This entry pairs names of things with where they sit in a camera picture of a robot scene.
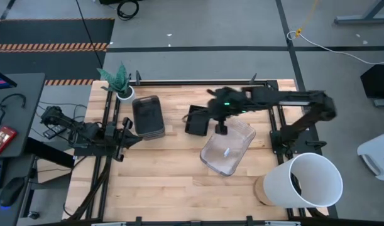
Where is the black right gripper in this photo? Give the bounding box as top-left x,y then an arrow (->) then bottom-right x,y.
207,87 -> 252,136

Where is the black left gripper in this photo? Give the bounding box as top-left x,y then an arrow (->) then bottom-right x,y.
104,117 -> 143,163

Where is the grey plastic storage bin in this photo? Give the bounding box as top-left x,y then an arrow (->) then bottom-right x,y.
134,99 -> 166,141
133,97 -> 166,139
131,95 -> 165,136

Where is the black plastic lattice basket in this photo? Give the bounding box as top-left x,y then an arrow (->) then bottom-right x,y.
184,105 -> 211,136
185,105 -> 211,136
184,104 -> 212,137

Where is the white round plant pot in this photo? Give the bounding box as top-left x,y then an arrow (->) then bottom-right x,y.
116,85 -> 136,105

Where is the green snake plant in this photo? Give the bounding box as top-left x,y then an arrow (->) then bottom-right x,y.
96,61 -> 131,95

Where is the round wooden disc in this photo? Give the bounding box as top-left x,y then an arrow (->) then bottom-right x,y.
253,175 -> 276,207

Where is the small black flat device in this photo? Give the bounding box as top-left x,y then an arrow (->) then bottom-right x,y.
43,124 -> 67,139

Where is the large white cylindrical bucket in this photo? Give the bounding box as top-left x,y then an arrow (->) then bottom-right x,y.
263,153 -> 344,209

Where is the dark grey desk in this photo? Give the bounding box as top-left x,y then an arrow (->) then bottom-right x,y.
0,72 -> 47,158

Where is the red book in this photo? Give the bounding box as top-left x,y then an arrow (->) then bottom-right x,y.
0,126 -> 18,161

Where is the black computer mouse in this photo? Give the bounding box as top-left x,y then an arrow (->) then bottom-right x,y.
0,177 -> 25,208

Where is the black hazard striped floor mat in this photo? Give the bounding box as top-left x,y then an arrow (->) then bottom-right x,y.
0,18 -> 116,86

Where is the desk computer monitor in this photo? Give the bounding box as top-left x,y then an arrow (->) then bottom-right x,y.
0,67 -> 18,91

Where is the black box case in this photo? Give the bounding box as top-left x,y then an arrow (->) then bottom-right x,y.
360,64 -> 384,107

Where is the grey metal stand foot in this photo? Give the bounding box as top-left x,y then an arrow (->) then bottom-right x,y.
333,0 -> 384,25

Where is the black aluminium table frame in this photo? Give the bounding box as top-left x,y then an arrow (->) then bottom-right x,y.
67,70 -> 331,226

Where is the black hanging cable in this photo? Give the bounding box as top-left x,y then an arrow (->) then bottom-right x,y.
74,0 -> 104,68

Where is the coiled black floor cable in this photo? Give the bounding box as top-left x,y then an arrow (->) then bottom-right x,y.
116,0 -> 140,21

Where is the black cable on desk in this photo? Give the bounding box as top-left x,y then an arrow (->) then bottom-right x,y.
0,93 -> 26,129

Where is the white floor cable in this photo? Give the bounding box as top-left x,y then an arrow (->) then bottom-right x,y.
287,30 -> 384,65

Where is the yellow floor rope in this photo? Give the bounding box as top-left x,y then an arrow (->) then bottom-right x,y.
294,0 -> 320,38

